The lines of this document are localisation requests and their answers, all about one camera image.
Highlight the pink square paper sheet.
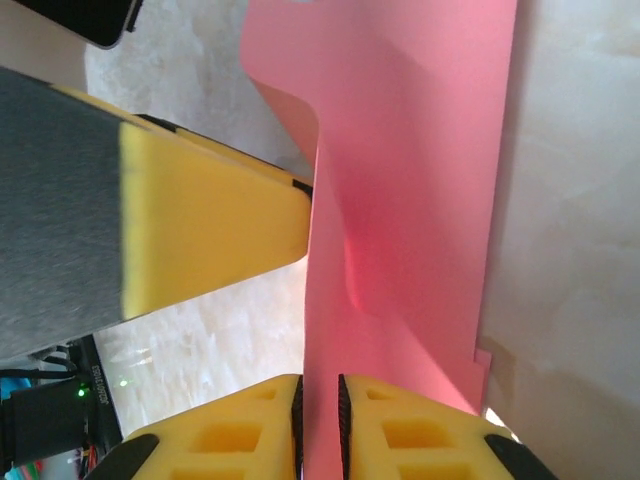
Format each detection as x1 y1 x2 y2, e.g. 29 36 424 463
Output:
238 0 519 480

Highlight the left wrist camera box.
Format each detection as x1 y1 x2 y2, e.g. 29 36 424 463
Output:
13 0 144 50

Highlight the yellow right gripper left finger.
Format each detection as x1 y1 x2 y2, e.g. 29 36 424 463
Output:
99 373 305 480

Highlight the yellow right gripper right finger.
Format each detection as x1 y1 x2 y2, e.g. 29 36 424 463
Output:
337 373 559 480

